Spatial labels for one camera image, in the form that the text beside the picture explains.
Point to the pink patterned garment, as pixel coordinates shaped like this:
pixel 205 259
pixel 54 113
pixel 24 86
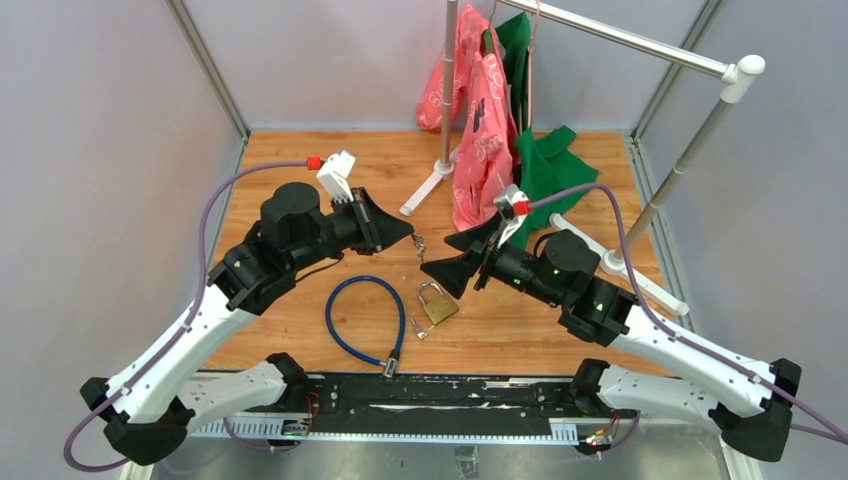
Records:
pixel 480 90

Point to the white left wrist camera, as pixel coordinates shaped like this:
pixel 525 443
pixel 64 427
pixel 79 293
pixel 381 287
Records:
pixel 333 175

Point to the metal clothes rack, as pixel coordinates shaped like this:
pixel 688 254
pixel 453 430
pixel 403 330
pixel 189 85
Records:
pixel 737 77

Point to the brass padlock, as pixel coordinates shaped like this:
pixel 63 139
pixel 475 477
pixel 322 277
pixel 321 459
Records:
pixel 441 307

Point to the aluminium frame rail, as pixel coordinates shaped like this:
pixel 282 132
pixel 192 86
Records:
pixel 187 25

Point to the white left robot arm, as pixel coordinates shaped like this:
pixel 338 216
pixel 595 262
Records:
pixel 152 405

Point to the small silver cable-lock keys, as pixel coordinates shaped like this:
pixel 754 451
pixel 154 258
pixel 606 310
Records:
pixel 420 331

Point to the pink clothes hanger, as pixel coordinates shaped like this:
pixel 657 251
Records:
pixel 530 66

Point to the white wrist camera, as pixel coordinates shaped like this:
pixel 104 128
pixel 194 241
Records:
pixel 333 175
pixel 513 205

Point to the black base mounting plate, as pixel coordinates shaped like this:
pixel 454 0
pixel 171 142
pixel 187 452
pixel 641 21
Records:
pixel 442 406

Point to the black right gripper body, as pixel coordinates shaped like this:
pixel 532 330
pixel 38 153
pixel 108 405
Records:
pixel 514 266

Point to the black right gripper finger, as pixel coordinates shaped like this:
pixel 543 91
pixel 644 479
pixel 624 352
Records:
pixel 464 240
pixel 453 274

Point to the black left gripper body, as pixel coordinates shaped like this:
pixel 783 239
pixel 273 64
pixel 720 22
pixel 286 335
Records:
pixel 341 231

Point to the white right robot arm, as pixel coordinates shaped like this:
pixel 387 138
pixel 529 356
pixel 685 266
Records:
pixel 728 394

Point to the green garment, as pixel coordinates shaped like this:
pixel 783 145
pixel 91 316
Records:
pixel 543 165

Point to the silver padlock keys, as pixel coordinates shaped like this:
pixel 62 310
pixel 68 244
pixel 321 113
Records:
pixel 420 246

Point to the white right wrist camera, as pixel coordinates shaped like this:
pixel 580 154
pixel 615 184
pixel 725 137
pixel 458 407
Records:
pixel 513 205

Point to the blue cable lock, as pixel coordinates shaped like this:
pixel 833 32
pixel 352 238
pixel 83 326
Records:
pixel 378 308

